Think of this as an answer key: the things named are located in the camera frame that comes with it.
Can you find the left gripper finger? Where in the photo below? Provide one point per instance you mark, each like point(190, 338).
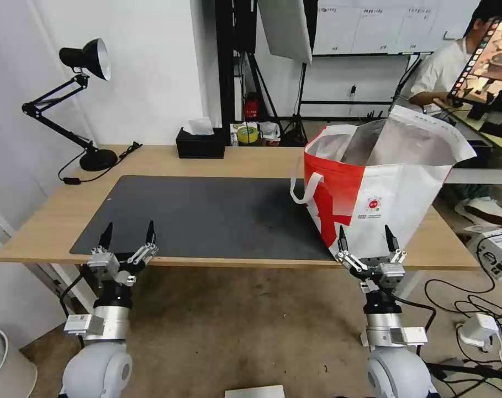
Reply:
point(106, 236)
point(151, 234)

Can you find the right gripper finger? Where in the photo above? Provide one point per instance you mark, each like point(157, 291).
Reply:
point(342, 241)
point(390, 239)

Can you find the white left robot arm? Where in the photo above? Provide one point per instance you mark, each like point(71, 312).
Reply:
point(97, 369)

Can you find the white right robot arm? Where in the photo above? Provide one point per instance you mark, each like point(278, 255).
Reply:
point(395, 369)

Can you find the white and red takeout bag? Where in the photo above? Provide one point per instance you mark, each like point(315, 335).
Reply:
point(400, 186)

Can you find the white plastic bag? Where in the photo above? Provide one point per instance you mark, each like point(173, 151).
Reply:
point(269, 132)

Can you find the white table leg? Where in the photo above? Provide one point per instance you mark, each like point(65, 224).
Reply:
point(412, 282)
point(70, 286)

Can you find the black desk mat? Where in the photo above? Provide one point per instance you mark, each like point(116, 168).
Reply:
point(192, 215)

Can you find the black desk lamp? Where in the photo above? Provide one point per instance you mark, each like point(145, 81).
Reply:
point(97, 159)

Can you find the black tissue box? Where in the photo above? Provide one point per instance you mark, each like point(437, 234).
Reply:
point(200, 147)

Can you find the white power adapter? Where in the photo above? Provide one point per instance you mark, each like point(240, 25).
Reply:
point(478, 329)

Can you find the white printed cardboard box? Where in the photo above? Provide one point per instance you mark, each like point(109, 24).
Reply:
point(497, 255)

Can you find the white side desk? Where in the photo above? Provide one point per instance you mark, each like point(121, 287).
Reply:
point(482, 176)

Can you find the black stand base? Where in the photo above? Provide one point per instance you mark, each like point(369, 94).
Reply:
point(474, 371)

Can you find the white tissue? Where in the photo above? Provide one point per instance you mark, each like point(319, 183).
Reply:
point(199, 125)

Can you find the black tripod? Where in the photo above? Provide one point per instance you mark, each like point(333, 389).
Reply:
point(294, 124)

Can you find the white bin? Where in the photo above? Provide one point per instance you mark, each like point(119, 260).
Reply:
point(6, 369)

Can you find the yellow green tape roll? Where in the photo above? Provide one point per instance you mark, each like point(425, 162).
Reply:
point(247, 134)

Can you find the white robot front shell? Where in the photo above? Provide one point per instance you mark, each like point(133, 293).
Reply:
point(255, 392)

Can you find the red canister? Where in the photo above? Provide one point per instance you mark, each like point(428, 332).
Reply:
point(251, 108)

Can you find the person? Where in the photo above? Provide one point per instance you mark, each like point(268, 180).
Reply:
point(441, 70)

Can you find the computer monitor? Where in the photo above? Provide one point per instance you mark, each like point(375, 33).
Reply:
point(491, 70)

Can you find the whiteboard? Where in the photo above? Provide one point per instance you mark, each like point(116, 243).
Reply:
point(379, 25)

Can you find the white softbox panel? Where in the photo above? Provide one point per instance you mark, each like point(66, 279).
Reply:
point(286, 29)

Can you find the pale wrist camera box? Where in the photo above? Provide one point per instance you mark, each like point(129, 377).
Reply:
point(103, 266)
point(391, 274)

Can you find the black metal frame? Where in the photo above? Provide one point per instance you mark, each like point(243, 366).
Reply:
point(225, 62)

